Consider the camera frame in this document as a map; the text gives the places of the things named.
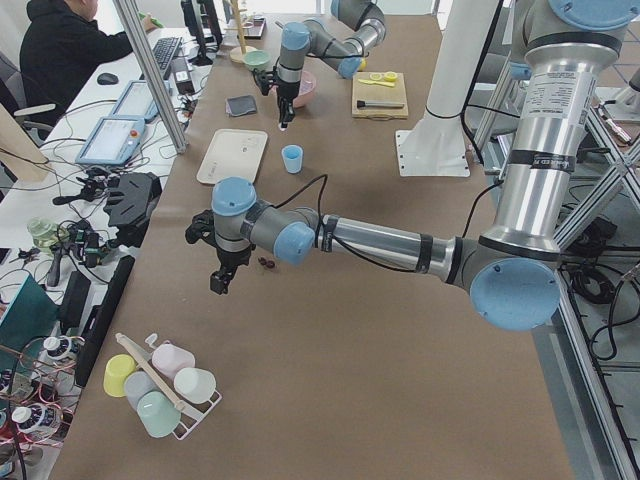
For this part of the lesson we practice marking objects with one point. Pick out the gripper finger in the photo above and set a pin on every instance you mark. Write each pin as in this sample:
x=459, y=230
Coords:
x=221, y=279
x=281, y=109
x=289, y=113

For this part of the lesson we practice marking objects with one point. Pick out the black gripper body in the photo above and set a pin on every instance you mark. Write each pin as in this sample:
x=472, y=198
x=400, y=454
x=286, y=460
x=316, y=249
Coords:
x=231, y=258
x=286, y=93

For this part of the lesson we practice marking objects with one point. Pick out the light blue plastic cup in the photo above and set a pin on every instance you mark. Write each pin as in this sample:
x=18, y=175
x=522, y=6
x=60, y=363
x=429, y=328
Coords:
x=292, y=156

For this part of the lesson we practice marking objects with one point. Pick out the wooden cup tree stand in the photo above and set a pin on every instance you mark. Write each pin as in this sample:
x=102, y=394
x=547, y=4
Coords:
x=238, y=53

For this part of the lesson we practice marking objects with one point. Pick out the pink plastic cup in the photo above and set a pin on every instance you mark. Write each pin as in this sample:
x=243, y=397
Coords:
x=169, y=359

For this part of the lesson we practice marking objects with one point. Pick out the white plastic cup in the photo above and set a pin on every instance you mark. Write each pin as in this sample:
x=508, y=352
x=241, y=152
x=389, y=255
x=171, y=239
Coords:
x=194, y=384

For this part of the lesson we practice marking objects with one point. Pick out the grey plastic cup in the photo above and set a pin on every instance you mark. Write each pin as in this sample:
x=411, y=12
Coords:
x=136, y=386

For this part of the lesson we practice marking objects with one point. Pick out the yellow plastic cup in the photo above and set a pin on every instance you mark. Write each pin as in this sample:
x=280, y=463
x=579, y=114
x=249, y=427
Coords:
x=117, y=370

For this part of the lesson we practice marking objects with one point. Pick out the mint plastic cup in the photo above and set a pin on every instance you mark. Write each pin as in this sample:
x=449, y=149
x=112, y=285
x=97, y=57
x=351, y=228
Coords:
x=158, y=414

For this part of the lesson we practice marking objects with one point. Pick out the pink bowl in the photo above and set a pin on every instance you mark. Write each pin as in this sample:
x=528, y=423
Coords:
x=308, y=84

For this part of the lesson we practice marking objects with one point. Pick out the mint green bowl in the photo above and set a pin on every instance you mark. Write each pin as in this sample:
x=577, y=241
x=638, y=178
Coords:
x=257, y=60

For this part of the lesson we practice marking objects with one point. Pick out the grey folded cloth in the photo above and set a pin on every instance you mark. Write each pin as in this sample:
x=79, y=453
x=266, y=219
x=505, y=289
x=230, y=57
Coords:
x=240, y=106

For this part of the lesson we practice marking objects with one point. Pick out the cream rabbit tray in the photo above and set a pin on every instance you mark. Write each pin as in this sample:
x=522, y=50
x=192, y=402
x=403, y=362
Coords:
x=232, y=153

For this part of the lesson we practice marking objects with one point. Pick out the wooden cutting board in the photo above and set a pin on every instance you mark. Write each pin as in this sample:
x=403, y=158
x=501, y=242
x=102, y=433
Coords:
x=379, y=93

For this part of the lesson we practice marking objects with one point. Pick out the yellow plastic knife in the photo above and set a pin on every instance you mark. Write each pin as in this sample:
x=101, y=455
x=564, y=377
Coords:
x=377, y=83

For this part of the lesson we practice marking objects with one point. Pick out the black keyboard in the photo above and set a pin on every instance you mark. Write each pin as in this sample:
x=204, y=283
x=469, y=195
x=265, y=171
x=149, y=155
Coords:
x=164, y=51

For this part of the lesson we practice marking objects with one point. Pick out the teach pendant far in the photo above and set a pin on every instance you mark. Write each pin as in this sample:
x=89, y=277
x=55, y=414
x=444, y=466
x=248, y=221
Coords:
x=136, y=100

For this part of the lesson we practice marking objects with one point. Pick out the teach pendant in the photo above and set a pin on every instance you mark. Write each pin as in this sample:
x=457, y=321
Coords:
x=112, y=141
x=136, y=100

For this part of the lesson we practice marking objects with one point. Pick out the teach pendant near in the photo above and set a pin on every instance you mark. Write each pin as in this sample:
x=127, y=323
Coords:
x=112, y=141

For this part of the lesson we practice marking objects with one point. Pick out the black computer mouse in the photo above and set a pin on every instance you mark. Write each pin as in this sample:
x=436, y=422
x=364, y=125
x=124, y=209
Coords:
x=107, y=79

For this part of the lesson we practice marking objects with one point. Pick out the seated person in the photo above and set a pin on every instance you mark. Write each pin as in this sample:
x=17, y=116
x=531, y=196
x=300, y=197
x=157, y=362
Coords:
x=61, y=49

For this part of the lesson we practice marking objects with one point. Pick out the white wire cup rack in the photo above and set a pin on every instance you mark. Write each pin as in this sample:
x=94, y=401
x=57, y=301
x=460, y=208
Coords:
x=192, y=415

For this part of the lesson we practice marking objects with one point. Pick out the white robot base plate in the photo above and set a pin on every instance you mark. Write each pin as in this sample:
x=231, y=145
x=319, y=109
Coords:
x=434, y=147

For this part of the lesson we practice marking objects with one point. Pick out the aluminium frame post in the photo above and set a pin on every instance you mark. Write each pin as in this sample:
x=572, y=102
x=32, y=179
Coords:
x=130, y=20

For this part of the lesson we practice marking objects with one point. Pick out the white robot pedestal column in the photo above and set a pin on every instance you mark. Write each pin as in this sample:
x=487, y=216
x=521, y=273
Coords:
x=464, y=38

